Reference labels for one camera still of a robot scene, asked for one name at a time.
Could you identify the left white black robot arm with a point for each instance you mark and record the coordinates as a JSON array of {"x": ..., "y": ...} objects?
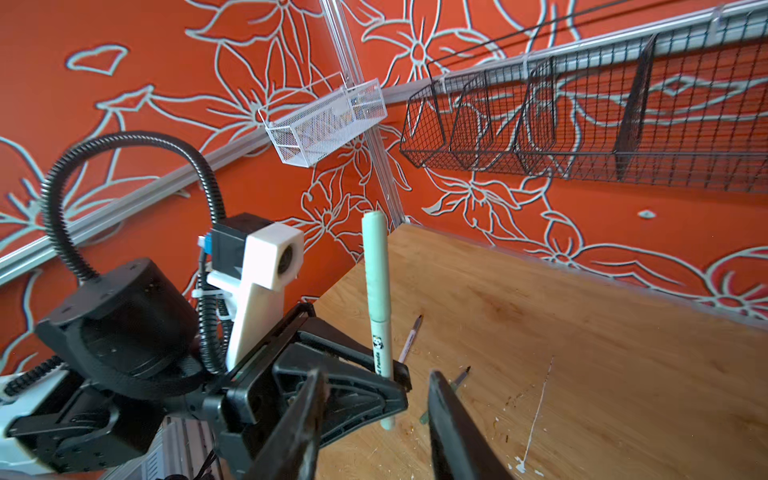
[{"x": 125, "y": 361}]

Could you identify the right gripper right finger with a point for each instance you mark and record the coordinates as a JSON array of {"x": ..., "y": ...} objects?
[{"x": 458, "y": 448}]

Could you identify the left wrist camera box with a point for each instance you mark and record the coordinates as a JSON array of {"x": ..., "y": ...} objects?
[{"x": 248, "y": 263}]

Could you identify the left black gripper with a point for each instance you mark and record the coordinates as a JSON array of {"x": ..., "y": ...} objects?
[{"x": 244, "y": 406}]

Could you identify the light green pen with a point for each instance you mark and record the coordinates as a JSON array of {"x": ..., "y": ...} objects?
[{"x": 376, "y": 265}]

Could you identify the black wire mesh basket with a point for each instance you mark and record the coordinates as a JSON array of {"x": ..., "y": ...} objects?
[{"x": 681, "y": 105}]

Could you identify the white wire mesh basket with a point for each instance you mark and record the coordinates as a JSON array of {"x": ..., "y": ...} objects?
[{"x": 305, "y": 127}]

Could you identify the pink pen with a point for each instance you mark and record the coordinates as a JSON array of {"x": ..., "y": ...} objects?
[{"x": 410, "y": 339}]

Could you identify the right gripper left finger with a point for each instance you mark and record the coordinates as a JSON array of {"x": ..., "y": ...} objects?
[{"x": 291, "y": 450}]

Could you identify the dark green pen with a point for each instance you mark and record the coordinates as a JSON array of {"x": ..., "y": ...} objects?
[{"x": 455, "y": 384}]

